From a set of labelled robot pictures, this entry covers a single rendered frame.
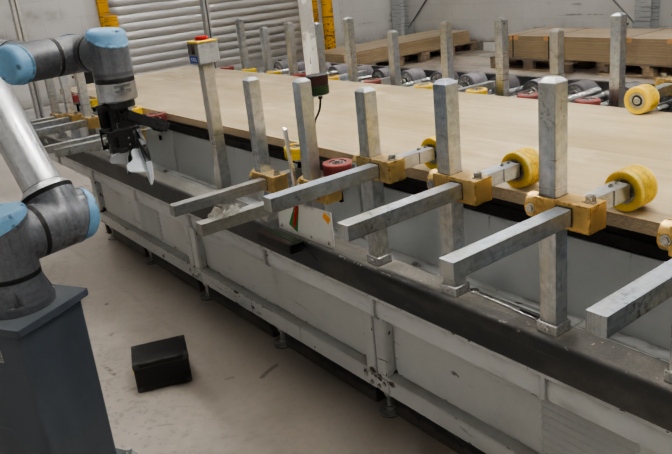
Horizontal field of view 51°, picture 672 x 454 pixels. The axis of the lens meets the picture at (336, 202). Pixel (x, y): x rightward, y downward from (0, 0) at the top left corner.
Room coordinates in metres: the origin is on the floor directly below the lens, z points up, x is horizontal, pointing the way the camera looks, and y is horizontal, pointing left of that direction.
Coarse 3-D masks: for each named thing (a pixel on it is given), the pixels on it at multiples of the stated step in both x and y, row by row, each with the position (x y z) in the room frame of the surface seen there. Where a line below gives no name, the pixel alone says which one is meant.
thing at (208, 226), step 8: (312, 200) 1.72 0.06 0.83; (248, 208) 1.62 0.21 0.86; (256, 208) 1.62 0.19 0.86; (288, 208) 1.67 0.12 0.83; (232, 216) 1.58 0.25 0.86; (240, 216) 1.59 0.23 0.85; (248, 216) 1.61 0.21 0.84; (256, 216) 1.62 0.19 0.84; (264, 216) 1.63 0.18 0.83; (200, 224) 1.54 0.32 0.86; (208, 224) 1.54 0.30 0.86; (216, 224) 1.56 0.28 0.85; (224, 224) 1.57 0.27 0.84; (232, 224) 1.58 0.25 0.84; (200, 232) 1.54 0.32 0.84; (208, 232) 1.54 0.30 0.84
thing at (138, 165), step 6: (132, 150) 1.65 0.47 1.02; (138, 150) 1.66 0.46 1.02; (132, 156) 1.64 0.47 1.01; (138, 156) 1.65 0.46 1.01; (132, 162) 1.63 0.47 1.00; (138, 162) 1.64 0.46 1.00; (144, 162) 1.64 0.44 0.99; (150, 162) 1.64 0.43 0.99; (132, 168) 1.62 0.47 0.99; (138, 168) 1.63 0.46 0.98; (144, 168) 1.63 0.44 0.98; (150, 168) 1.64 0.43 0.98; (150, 174) 1.63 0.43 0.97; (150, 180) 1.63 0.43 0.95
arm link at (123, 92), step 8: (96, 88) 1.67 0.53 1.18; (104, 88) 1.65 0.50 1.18; (112, 88) 1.64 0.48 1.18; (120, 88) 1.65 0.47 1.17; (128, 88) 1.66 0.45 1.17; (136, 88) 1.70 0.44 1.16; (104, 96) 1.65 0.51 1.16; (112, 96) 1.64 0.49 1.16; (120, 96) 1.65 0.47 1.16; (128, 96) 1.66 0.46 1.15; (136, 96) 1.68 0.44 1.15
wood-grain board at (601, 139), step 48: (96, 96) 3.53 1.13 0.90; (144, 96) 3.36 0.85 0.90; (192, 96) 3.21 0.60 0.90; (240, 96) 3.06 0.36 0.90; (288, 96) 2.93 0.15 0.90; (336, 96) 2.81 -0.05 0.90; (384, 96) 2.70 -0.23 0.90; (432, 96) 2.60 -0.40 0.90; (480, 96) 2.50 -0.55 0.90; (336, 144) 2.01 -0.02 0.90; (384, 144) 1.95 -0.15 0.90; (480, 144) 1.84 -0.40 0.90; (528, 144) 1.78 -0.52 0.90; (576, 144) 1.74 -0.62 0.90; (624, 144) 1.69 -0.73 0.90; (528, 192) 1.40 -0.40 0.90; (576, 192) 1.37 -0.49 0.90
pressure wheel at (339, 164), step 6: (324, 162) 1.79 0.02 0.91; (330, 162) 1.80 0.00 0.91; (336, 162) 1.78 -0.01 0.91; (342, 162) 1.79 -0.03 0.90; (348, 162) 1.77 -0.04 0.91; (324, 168) 1.77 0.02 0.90; (330, 168) 1.75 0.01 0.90; (336, 168) 1.75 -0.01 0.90; (342, 168) 1.75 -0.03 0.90; (348, 168) 1.76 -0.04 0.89; (324, 174) 1.77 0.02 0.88; (330, 174) 1.75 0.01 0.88; (342, 198) 1.78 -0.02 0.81
